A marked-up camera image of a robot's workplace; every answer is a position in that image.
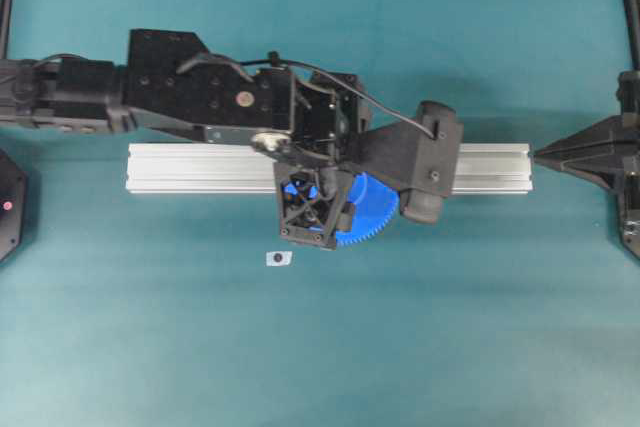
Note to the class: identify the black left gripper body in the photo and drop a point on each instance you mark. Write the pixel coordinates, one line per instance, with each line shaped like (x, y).
(313, 205)

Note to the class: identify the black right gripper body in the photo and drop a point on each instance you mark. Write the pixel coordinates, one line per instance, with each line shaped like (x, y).
(627, 201)

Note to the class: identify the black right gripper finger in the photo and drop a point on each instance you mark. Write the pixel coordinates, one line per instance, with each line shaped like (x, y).
(600, 138)
(599, 171)

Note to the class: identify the large blue plastic gear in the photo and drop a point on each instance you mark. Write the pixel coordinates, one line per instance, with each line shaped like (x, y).
(375, 205)

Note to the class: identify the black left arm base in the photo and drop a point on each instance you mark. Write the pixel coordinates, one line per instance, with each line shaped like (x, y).
(13, 195)

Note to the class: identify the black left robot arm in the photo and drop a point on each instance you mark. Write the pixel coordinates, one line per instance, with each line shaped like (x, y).
(172, 83)

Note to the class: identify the small white marker sticker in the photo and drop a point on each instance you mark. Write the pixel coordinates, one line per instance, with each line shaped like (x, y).
(278, 258)

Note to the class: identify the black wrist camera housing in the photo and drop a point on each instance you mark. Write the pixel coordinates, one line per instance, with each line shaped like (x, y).
(419, 167)

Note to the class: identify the long aluminium extrusion rail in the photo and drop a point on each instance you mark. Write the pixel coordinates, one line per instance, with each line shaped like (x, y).
(482, 169)

